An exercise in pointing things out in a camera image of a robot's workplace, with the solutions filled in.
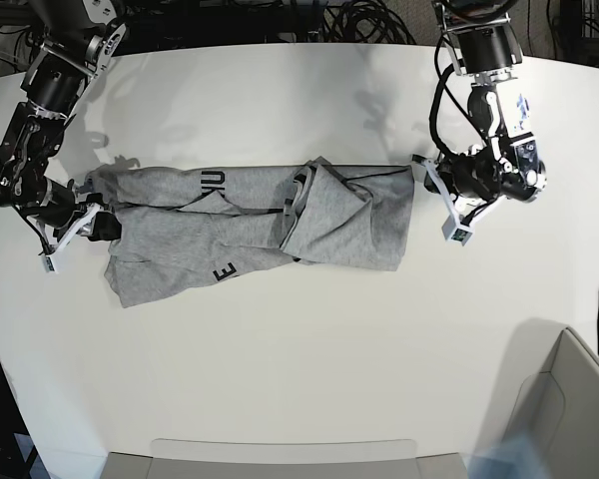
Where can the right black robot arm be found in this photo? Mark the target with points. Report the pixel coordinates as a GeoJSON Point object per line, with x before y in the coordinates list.
{"type": "Point", "coordinates": [79, 41]}

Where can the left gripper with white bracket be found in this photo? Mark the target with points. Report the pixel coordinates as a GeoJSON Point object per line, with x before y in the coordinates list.
{"type": "Point", "coordinates": [475, 183]}

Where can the blue cloth at bottom right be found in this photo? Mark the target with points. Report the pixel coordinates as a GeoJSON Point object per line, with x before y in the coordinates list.
{"type": "Point", "coordinates": [504, 456]}

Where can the grey box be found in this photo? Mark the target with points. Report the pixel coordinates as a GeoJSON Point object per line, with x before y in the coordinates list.
{"type": "Point", "coordinates": [170, 458]}
{"type": "Point", "coordinates": [553, 431]}

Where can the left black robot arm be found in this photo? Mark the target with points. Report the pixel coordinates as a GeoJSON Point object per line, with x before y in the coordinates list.
{"type": "Point", "coordinates": [482, 46]}

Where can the grey box at right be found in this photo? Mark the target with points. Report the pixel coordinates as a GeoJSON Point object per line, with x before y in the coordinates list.
{"type": "Point", "coordinates": [553, 431]}

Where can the grey box at bottom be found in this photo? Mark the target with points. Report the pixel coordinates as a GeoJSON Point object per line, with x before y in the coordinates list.
{"type": "Point", "coordinates": [170, 458]}

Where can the grey T-shirt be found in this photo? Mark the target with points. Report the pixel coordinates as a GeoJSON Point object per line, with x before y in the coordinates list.
{"type": "Point", "coordinates": [184, 229]}

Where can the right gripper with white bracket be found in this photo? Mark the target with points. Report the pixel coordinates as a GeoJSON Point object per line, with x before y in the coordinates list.
{"type": "Point", "coordinates": [56, 214]}

